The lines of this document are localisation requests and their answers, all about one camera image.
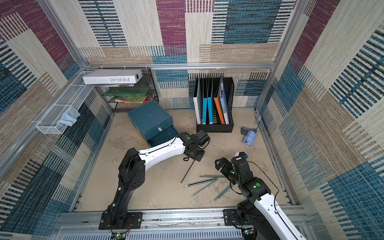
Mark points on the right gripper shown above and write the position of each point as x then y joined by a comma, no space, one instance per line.
226,167

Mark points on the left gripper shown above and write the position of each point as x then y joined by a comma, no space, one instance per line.
199,158

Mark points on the teal drawer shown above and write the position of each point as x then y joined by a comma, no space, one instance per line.
161,137

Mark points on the dark pencil pair angled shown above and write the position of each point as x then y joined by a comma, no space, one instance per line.
200,182

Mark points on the teal drawer cabinet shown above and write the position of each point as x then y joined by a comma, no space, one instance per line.
150,119

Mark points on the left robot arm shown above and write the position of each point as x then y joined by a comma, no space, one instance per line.
133,168

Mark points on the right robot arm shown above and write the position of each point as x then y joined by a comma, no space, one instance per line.
260,208

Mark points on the teal pencil diagonal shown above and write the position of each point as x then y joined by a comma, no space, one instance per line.
203,188

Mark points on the teal pencil pair right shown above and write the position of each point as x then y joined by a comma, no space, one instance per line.
223,192

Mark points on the blue white stapler device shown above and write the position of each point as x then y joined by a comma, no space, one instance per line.
250,134

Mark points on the teal folder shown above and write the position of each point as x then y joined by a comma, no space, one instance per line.
208,108

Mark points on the orange folder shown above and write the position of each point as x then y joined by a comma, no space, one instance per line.
219,109

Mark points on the black mesh file organizer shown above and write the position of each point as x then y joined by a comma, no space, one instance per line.
224,88

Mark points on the green book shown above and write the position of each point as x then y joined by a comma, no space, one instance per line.
126,91

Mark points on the white FOLIO box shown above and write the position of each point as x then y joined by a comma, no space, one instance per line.
110,76

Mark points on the light blue cloth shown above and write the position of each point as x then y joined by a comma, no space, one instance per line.
69,117

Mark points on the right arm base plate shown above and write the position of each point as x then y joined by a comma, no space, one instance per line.
231,218

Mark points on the black wire shelf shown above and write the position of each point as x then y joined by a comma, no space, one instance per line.
147,81

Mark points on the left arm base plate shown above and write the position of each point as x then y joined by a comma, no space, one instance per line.
128,220

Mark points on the white wire basket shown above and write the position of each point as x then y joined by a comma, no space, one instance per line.
74,95

